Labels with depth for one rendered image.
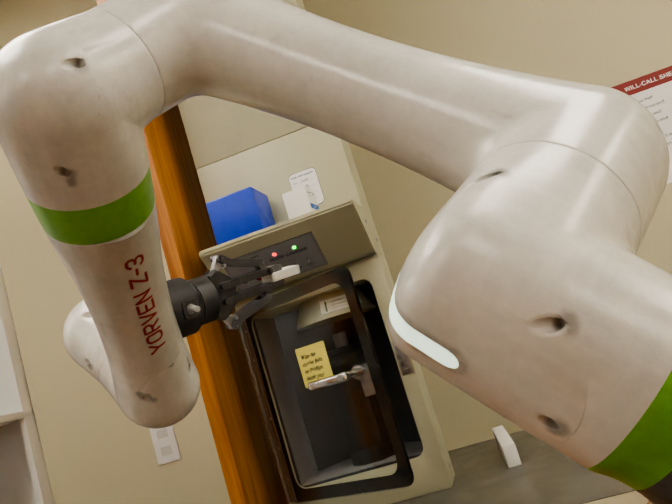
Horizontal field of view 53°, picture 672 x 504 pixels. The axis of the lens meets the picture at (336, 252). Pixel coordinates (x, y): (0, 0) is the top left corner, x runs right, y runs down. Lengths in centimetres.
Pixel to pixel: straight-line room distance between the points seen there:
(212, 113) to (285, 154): 19
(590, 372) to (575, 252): 7
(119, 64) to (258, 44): 12
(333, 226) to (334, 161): 17
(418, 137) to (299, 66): 13
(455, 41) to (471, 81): 134
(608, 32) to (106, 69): 150
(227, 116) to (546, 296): 117
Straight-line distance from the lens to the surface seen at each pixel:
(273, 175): 142
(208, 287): 107
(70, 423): 214
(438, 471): 136
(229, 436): 135
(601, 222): 45
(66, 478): 217
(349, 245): 131
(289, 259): 132
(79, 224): 66
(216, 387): 135
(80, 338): 97
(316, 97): 60
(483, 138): 53
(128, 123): 62
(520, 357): 40
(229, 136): 148
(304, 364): 130
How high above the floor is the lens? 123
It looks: 9 degrees up
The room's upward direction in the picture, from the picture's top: 17 degrees counter-clockwise
